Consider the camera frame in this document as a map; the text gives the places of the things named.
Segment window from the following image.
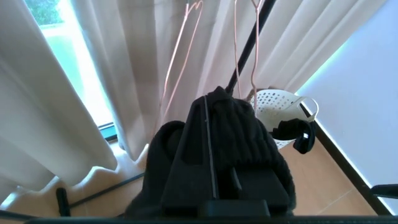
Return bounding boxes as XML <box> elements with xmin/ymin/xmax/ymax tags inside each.
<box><xmin>24</xmin><ymin>0</ymin><xmax>119</xmax><ymax>141</ymax></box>

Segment pink clothes hanger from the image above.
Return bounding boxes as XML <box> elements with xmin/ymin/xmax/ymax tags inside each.
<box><xmin>233</xmin><ymin>0</ymin><xmax>266</xmax><ymax>110</ymax></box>
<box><xmin>158</xmin><ymin>0</ymin><xmax>205</xmax><ymax>126</ymax></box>

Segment white laundry basket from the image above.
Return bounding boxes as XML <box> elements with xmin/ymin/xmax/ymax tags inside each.
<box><xmin>248</xmin><ymin>88</ymin><xmax>320</xmax><ymax>151</ymax></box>

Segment beige curtain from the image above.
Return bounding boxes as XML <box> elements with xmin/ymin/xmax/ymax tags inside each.
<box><xmin>0</xmin><ymin>0</ymin><xmax>119</xmax><ymax>203</ymax></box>
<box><xmin>69</xmin><ymin>0</ymin><xmax>387</xmax><ymax>163</ymax></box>

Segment black shorts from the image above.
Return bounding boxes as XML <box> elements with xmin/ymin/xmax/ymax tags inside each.
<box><xmin>124</xmin><ymin>85</ymin><xmax>297</xmax><ymax>219</ymax></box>

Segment black clothes rack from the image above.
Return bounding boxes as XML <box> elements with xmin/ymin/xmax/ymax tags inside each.
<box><xmin>55</xmin><ymin>0</ymin><xmax>277</xmax><ymax>218</ymax></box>

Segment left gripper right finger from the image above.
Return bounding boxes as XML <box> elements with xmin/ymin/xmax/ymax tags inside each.
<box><xmin>217</xmin><ymin>167</ymin><xmax>291</xmax><ymax>216</ymax></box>

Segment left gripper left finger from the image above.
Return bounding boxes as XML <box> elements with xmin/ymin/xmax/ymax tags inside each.
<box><xmin>160</xmin><ymin>95</ymin><xmax>219</xmax><ymax>217</ymax></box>

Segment black garment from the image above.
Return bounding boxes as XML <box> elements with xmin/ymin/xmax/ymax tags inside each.
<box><xmin>269</xmin><ymin>118</ymin><xmax>318</xmax><ymax>155</ymax></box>

